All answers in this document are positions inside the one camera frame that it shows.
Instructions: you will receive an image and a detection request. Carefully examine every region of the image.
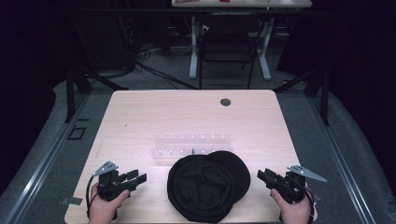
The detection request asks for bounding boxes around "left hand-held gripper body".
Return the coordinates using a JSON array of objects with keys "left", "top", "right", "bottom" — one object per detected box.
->
[{"left": 92, "top": 161, "right": 138, "bottom": 202}]

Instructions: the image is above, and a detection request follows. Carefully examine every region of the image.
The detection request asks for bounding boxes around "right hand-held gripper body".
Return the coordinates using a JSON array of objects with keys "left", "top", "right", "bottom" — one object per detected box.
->
[{"left": 271, "top": 164, "right": 328, "bottom": 205}]

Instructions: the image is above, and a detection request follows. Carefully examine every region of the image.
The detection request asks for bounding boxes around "black hat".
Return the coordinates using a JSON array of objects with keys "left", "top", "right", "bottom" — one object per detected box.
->
[{"left": 166, "top": 150, "right": 252, "bottom": 224}]

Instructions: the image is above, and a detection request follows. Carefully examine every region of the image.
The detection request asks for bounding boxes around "person's right hand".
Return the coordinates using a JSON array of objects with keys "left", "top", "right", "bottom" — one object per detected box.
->
[{"left": 269, "top": 188, "right": 313, "bottom": 224}]

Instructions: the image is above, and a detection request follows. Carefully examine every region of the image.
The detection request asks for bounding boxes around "person's left hand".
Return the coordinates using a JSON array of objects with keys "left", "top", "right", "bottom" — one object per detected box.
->
[{"left": 88, "top": 183, "right": 131, "bottom": 224}]

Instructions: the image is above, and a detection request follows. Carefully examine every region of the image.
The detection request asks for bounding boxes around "grey tape strip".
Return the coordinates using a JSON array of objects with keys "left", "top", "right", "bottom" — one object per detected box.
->
[{"left": 60, "top": 196, "right": 84, "bottom": 206}]

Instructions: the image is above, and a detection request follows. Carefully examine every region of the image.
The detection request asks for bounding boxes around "clear acrylic rack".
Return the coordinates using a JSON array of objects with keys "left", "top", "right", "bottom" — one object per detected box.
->
[{"left": 150, "top": 133, "right": 233, "bottom": 161}]

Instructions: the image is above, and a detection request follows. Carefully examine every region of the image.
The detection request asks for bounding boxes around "black metal stand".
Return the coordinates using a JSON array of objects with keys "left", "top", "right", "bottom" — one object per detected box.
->
[
  {"left": 273, "top": 65, "right": 332, "bottom": 127},
  {"left": 64, "top": 60, "right": 129, "bottom": 124}
]

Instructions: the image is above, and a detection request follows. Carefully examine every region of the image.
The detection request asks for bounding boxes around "black chair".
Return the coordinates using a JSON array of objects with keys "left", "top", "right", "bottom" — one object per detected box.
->
[{"left": 198, "top": 12, "right": 263, "bottom": 91}]

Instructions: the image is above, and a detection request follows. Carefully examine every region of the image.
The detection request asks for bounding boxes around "white-legged desk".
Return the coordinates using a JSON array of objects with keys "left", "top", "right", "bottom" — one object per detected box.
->
[{"left": 171, "top": 0, "right": 313, "bottom": 81}]

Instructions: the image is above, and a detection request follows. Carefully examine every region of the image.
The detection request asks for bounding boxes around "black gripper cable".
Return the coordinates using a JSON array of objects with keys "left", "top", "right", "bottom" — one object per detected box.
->
[
  {"left": 302, "top": 185, "right": 316, "bottom": 223},
  {"left": 85, "top": 175, "right": 101, "bottom": 219}
]

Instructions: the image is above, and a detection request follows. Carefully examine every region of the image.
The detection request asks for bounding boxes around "aluminium floor rail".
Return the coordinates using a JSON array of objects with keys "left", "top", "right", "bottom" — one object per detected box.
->
[
  {"left": 3, "top": 92, "right": 92, "bottom": 224},
  {"left": 307, "top": 94, "right": 377, "bottom": 224}
]

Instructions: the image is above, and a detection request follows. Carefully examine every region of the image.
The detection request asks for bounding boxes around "black floor cable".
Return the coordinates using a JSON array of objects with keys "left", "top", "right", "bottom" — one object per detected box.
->
[{"left": 135, "top": 61, "right": 200, "bottom": 91}]

